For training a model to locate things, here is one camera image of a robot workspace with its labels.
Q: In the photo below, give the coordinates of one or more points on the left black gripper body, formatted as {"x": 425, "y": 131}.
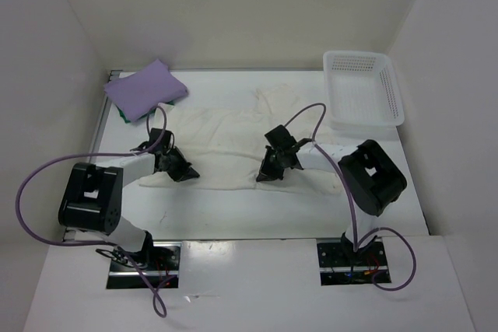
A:
{"x": 173, "y": 159}

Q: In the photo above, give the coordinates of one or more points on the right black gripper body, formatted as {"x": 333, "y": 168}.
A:
{"x": 280, "y": 162}

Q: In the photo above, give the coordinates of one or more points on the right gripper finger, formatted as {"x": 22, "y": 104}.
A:
{"x": 273, "y": 173}
{"x": 269, "y": 159}

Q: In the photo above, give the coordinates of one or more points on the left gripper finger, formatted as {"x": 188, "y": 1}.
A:
{"x": 181, "y": 174}
{"x": 182, "y": 162}

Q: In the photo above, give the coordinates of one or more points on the white cloth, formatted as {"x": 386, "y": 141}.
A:
{"x": 226, "y": 146}

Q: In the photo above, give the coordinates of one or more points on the purple t shirt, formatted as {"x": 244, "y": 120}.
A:
{"x": 137, "y": 94}

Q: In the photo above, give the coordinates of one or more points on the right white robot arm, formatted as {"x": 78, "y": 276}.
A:
{"x": 370, "y": 178}

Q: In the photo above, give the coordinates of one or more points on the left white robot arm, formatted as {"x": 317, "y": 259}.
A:
{"x": 92, "y": 201}

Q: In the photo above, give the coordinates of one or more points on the white plastic basket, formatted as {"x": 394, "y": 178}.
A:
{"x": 362, "y": 89}

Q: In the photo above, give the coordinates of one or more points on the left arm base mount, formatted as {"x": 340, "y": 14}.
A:
{"x": 163, "y": 269}

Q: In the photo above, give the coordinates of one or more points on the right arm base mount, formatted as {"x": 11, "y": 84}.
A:
{"x": 336, "y": 268}

